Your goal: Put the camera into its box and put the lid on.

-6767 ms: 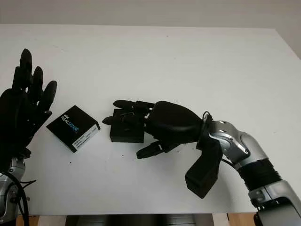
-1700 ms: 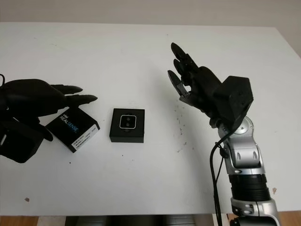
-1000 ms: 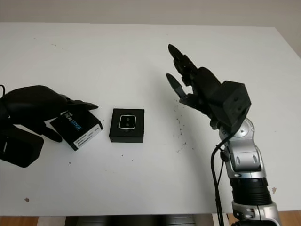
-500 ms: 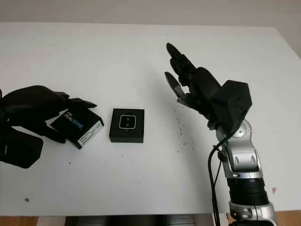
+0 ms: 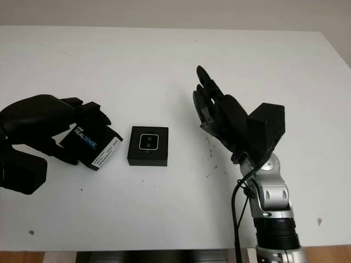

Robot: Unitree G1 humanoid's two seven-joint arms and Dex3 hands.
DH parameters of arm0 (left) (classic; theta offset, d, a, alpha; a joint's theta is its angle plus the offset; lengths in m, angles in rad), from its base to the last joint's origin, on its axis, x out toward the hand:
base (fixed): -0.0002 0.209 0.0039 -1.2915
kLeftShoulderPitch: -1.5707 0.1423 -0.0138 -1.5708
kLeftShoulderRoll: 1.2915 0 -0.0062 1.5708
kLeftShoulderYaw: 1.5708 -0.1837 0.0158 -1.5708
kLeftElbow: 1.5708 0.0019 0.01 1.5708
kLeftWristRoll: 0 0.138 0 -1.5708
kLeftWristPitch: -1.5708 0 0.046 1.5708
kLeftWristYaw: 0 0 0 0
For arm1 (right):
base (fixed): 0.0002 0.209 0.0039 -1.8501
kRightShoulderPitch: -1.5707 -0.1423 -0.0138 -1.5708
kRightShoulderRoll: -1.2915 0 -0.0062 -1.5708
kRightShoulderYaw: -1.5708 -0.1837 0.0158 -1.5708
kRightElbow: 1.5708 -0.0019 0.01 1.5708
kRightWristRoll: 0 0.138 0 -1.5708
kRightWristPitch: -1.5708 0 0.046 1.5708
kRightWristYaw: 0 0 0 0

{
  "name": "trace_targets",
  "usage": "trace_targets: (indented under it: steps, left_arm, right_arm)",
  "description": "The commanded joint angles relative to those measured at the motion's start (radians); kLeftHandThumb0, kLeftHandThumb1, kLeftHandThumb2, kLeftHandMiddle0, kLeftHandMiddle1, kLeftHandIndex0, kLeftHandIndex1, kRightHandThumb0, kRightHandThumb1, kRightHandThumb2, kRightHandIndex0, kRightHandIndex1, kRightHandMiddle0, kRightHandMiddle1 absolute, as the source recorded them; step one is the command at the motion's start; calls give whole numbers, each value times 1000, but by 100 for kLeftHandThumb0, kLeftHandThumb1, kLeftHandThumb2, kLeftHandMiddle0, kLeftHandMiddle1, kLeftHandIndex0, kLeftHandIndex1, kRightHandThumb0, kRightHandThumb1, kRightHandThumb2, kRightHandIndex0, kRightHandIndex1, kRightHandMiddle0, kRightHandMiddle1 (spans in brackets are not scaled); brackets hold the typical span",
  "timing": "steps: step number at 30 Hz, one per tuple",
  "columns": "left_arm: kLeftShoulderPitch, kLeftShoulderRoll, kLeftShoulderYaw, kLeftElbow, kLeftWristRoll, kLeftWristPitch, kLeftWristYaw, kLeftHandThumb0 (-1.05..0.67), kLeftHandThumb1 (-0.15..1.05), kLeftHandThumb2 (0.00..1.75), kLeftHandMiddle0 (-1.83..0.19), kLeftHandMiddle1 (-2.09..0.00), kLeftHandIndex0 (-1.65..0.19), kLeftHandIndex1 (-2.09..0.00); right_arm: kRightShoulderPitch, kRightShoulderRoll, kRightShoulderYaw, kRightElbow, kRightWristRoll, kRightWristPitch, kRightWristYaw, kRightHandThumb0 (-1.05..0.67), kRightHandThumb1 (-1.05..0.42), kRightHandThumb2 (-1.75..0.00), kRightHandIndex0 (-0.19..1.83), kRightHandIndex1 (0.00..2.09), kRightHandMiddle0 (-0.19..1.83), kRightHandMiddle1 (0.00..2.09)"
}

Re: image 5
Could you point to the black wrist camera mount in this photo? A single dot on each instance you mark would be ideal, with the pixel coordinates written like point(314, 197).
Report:
point(22, 175)
point(267, 131)

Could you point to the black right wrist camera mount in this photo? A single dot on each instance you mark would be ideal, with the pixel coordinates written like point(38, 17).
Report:
point(267, 131)

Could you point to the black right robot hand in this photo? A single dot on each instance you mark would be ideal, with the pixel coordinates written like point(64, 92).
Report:
point(230, 120)

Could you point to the small silver depth camera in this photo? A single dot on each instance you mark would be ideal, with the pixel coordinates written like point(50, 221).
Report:
point(149, 142)

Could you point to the dark robot torso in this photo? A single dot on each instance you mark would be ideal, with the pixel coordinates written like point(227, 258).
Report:
point(153, 254)

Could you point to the black camera box base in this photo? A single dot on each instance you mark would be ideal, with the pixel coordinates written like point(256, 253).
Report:
point(148, 160)

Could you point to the black RealSense box lid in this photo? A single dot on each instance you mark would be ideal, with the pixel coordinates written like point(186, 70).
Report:
point(87, 148)

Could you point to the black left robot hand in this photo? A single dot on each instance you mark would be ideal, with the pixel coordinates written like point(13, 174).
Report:
point(35, 117)

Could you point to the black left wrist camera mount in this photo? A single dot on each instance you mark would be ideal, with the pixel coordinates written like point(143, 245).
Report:
point(22, 175)

